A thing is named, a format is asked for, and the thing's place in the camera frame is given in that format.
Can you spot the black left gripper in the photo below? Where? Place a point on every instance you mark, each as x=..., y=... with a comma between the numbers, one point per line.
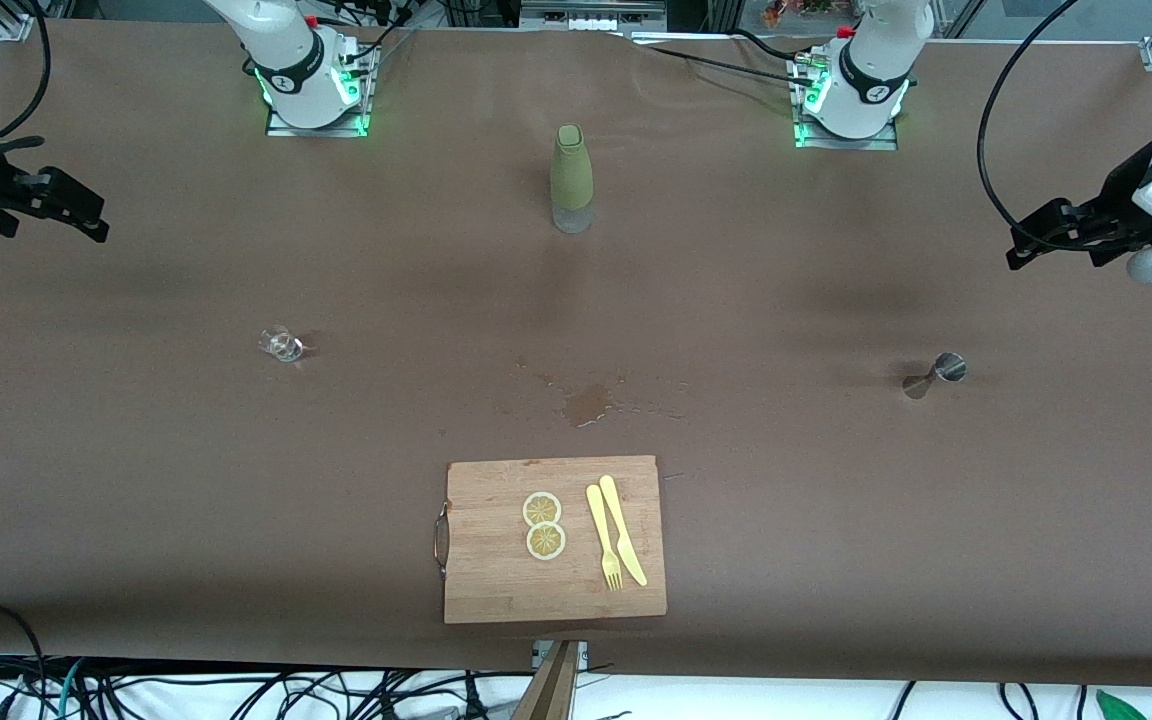
x=1122, y=199

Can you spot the steel jigger measuring cup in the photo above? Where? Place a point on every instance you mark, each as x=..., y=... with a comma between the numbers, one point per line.
x=949, y=368

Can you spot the clear glass shaker cup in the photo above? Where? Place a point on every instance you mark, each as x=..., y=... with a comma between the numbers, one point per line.
x=283, y=345

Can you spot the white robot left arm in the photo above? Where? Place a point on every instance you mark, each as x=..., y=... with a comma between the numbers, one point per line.
x=876, y=70

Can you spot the brown paper table cover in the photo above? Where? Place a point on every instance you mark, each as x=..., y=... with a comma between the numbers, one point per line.
x=186, y=480

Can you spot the green plastic object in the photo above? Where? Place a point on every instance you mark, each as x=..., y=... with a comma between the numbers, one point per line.
x=1121, y=707

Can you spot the green sleeved glass bottle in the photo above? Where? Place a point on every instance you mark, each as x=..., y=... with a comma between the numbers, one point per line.
x=572, y=170

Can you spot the yellow plastic knife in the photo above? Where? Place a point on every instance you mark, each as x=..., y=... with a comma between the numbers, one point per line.
x=620, y=520

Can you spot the yellow plastic fork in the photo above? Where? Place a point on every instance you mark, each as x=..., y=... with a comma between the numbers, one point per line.
x=601, y=530

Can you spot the lemon slice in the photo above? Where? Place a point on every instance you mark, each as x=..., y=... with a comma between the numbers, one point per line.
x=542, y=509
x=546, y=542

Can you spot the wooden cutting board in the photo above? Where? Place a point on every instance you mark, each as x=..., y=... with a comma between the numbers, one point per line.
x=496, y=580

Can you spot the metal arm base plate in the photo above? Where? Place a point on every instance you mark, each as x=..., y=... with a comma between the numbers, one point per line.
x=816, y=143
x=316, y=131

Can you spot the small metal bracket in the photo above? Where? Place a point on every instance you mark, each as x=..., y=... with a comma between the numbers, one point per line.
x=581, y=652

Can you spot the wooden post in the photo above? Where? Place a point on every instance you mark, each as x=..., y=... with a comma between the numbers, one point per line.
x=551, y=690

